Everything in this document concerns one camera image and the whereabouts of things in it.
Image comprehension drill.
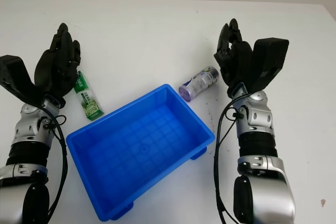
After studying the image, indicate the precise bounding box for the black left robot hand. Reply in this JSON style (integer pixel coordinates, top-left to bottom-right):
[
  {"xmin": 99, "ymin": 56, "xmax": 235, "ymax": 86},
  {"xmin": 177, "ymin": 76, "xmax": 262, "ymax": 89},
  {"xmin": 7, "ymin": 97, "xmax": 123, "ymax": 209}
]
[{"xmin": 33, "ymin": 23, "xmax": 81, "ymax": 108}]

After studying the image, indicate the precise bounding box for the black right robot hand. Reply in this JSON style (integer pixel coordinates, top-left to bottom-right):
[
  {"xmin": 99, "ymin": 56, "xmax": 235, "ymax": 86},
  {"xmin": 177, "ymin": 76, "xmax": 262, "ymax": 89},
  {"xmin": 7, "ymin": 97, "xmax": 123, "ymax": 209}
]
[{"xmin": 214, "ymin": 18, "xmax": 254, "ymax": 98}]

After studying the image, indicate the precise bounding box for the purple silver drink can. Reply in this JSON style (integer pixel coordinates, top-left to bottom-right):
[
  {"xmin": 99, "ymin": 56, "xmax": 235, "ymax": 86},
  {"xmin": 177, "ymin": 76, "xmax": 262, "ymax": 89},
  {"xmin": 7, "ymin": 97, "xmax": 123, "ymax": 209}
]
[{"xmin": 178, "ymin": 66, "xmax": 219, "ymax": 103}]

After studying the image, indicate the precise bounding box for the green toothpaste box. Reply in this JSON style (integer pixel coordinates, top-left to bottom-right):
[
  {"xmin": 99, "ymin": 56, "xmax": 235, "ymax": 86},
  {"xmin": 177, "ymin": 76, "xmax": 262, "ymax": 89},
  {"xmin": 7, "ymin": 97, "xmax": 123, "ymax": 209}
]
[{"xmin": 73, "ymin": 70, "xmax": 105, "ymax": 121}]

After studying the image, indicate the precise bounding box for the blue plastic tray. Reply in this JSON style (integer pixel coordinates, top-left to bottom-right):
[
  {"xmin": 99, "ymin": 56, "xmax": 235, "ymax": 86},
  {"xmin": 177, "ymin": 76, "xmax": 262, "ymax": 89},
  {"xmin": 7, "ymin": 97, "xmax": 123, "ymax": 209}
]
[{"xmin": 66, "ymin": 83, "xmax": 216, "ymax": 222}]

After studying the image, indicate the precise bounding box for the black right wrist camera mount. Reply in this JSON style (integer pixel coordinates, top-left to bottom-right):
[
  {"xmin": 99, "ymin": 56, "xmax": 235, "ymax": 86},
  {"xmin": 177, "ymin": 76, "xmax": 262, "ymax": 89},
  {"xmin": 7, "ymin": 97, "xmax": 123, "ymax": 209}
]
[{"xmin": 246, "ymin": 37, "xmax": 290, "ymax": 94}]

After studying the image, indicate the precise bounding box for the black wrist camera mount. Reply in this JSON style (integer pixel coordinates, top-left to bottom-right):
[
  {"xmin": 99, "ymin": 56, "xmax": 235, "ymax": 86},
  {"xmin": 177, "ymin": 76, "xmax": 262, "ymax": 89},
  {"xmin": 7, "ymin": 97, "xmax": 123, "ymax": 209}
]
[
  {"xmin": 246, "ymin": 37, "xmax": 290, "ymax": 94},
  {"xmin": 0, "ymin": 55, "xmax": 40, "ymax": 104}
]

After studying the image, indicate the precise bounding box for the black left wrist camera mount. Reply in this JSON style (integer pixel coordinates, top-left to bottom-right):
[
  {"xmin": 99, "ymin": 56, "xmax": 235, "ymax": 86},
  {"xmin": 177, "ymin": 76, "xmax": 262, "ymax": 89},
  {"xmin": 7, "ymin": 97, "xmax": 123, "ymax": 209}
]
[{"xmin": 0, "ymin": 55, "xmax": 40, "ymax": 104}]

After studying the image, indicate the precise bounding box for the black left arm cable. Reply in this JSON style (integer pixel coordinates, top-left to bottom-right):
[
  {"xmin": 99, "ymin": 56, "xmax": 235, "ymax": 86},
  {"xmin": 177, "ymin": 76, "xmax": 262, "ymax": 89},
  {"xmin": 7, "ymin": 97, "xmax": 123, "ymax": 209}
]
[{"xmin": 39, "ymin": 104, "xmax": 68, "ymax": 218}]

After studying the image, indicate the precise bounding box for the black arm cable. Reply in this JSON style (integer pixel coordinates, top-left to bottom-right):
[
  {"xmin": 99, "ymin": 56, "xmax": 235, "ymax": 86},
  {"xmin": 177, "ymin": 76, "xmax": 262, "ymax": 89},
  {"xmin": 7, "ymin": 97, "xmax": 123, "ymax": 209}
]
[
  {"xmin": 213, "ymin": 87, "xmax": 253, "ymax": 224},
  {"xmin": 39, "ymin": 104, "xmax": 68, "ymax": 218}
]

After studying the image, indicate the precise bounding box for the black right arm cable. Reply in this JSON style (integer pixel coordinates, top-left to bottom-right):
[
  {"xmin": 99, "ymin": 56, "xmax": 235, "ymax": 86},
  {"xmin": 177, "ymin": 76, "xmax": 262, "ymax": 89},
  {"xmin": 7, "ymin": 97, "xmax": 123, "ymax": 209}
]
[{"xmin": 213, "ymin": 87, "xmax": 253, "ymax": 224}]

